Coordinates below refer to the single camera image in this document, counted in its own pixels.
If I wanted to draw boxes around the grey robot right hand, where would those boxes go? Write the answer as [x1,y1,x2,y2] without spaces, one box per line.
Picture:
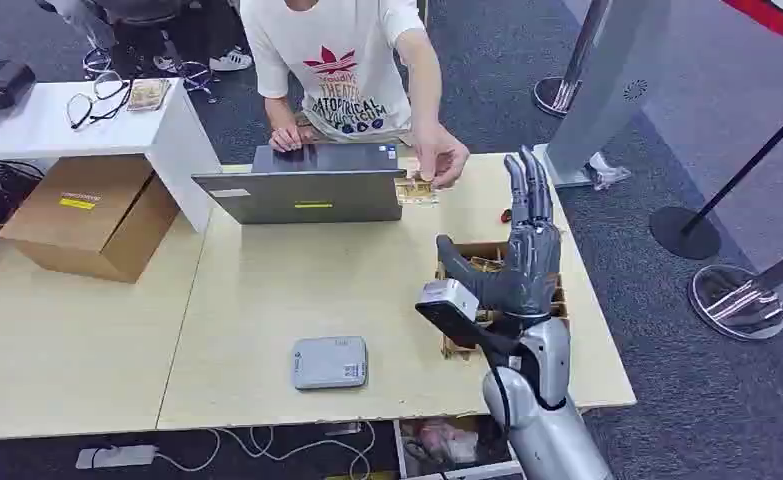
[436,145,563,319]

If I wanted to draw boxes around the person's right hand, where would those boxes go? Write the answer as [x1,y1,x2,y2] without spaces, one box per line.
[268,121,317,154]

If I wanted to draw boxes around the person's left hand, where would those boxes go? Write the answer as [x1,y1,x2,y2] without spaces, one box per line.
[411,123,471,191]

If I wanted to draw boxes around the printed cards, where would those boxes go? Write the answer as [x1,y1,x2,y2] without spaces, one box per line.
[394,172,440,207]

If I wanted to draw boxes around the wooden card box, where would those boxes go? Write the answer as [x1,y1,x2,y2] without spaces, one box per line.
[435,240,570,362]

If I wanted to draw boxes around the grey laptop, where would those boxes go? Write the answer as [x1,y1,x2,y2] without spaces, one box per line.
[190,142,408,226]

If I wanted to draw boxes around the person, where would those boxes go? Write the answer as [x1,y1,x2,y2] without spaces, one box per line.
[239,0,471,191]
[33,0,255,74]

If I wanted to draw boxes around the chrome chair base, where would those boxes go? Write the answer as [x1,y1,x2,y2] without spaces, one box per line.
[82,39,221,105]

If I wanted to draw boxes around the clear plastic wrap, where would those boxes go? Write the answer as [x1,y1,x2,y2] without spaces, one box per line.
[586,151,633,193]

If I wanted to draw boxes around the chrome stanchion with flat base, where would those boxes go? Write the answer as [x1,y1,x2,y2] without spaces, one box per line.
[531,0,614,119]

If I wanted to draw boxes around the card stack with brown print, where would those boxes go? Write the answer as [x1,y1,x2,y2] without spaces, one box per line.
[126,78,172,113]

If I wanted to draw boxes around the black stanchion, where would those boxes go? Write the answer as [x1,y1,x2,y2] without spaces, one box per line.
[649,92,783,262]

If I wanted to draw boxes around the grey kiosk stand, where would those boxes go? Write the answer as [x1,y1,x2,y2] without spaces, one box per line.
[533,0,675,191]

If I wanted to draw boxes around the pink plastic bag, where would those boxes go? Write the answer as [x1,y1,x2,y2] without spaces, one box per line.
[417,419,480,466]

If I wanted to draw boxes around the chrome stanchion with mirrored base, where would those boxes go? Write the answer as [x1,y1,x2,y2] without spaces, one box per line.
[687,239,783,343]

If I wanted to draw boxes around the black-framed glasses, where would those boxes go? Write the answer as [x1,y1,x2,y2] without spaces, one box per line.
[66,70,134,131]

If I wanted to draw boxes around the grey card reader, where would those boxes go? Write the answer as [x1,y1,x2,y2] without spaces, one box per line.
[291,335,370,391]

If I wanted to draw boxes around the brown cardboard box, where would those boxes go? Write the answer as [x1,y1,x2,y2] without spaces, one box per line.
[0,154,182,285]

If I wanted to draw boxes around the white storage bin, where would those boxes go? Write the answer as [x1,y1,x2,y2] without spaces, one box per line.
[394,415,526,480]

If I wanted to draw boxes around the white side table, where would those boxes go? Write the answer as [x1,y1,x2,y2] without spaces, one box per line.
[0,78,223,234]

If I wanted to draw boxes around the black bag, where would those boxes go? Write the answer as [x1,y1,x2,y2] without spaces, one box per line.
[0,59,37,113]

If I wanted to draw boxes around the red barrier belt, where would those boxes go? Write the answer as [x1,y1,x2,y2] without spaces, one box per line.
[722,0,783,55]

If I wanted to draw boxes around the white power strip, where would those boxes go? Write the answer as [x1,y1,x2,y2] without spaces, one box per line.
[75,444,159,471]

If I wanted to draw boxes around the pale wrist camera, black bracket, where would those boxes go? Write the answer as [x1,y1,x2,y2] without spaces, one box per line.
[415,278,519,356]

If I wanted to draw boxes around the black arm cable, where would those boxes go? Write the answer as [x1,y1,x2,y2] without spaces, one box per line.
[487,347,514,435]

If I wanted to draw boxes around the black floor cables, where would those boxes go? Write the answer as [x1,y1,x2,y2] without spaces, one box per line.
[0,160,46,229]

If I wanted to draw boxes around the white power cable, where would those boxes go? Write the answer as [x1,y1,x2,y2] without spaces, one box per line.
[155,420,378,480]

